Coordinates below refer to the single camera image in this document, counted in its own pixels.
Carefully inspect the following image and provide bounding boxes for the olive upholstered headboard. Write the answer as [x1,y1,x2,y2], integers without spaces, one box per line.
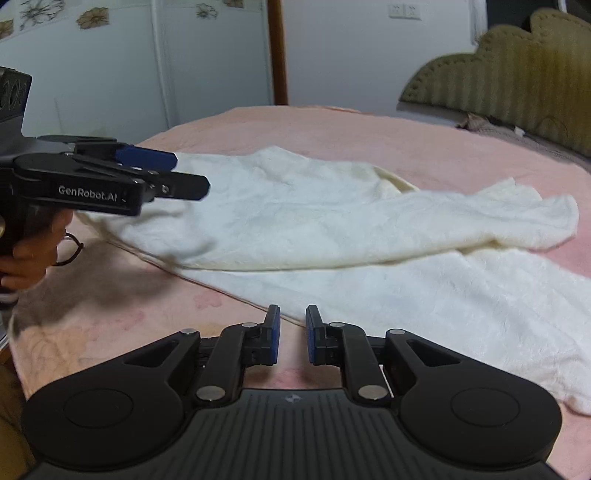
[400,8,590,157]

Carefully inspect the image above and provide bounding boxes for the person's left hand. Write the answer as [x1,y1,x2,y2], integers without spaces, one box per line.
[0,210,73,292]

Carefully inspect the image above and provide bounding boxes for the floral sliding wardrobe door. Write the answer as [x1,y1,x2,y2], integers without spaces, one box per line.
[1,1,273,143]

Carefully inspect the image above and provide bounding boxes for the pink bed sheet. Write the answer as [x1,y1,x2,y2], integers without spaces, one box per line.
[6,104,591,480]

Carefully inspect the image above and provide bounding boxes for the white wall socket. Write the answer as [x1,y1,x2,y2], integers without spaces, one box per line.
[388,3,422,21]

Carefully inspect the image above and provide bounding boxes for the brown wooden wardrobe frame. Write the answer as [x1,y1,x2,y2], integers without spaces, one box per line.
[266,0,288,106]

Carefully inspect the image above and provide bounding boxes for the black cable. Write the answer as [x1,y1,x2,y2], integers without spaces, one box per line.
[50,232,85,268]

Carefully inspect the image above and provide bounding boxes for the white fleece pants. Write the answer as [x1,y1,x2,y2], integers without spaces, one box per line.
[83,147,590,414]

